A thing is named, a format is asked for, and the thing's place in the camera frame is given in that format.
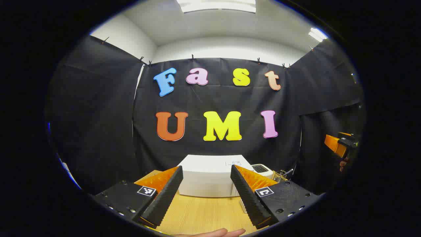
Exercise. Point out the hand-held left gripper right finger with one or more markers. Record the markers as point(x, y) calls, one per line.
point(248, 197)

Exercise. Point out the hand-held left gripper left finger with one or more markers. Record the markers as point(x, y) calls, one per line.
point(164, 197)

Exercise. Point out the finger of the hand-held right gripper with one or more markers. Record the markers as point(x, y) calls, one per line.
point(335, 144)

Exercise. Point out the white microwave oven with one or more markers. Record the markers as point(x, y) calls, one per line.
point(207, 177)

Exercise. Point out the white toaster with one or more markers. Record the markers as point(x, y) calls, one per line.
point(261, 169)

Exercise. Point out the small ceiling light panel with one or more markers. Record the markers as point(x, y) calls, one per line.
point(317, 34)

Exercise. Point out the large ceiling light panel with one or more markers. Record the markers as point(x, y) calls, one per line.
point(217, 6)

